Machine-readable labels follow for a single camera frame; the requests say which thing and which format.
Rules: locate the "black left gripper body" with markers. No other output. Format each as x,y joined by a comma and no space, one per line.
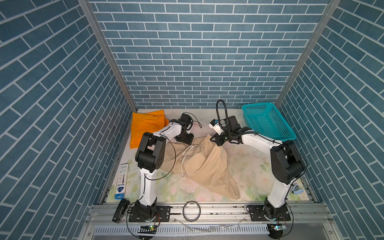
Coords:
186,138

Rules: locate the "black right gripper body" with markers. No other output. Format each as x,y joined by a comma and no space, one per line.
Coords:
225,136

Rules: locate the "orange shorts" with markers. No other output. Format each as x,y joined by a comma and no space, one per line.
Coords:
148,122

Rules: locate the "beige shorts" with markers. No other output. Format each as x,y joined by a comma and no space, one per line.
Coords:
197,172

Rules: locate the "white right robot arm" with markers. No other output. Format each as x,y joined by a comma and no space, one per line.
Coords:
287,163

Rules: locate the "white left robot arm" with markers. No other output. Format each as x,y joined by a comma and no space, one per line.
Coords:
151,153

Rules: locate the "teal plastic basket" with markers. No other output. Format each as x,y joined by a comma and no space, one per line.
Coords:
266,119

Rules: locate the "small blue white clip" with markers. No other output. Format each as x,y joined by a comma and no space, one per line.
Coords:
296,189

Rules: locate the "small white blue box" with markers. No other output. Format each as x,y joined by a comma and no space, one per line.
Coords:
121,181

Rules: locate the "black device beside left base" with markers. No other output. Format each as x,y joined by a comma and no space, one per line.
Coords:
120,210

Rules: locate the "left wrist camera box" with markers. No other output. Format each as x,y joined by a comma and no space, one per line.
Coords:
187,119

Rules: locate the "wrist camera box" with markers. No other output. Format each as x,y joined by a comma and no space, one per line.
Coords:
187,119
229,125

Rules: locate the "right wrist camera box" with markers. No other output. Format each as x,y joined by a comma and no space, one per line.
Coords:
229,125

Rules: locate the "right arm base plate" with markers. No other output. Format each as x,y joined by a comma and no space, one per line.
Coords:
259,213

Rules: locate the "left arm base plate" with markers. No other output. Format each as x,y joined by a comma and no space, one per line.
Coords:
143,214

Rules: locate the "aluminium front rail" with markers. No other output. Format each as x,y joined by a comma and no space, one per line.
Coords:
309,221

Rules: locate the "left aluminium corner post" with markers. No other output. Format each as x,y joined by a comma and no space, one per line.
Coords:
95,26

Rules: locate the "aluminium corner post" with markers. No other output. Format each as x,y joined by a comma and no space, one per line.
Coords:
318,30
95,26

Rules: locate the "right aluminium corner post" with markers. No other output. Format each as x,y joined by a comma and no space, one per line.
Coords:
318,30

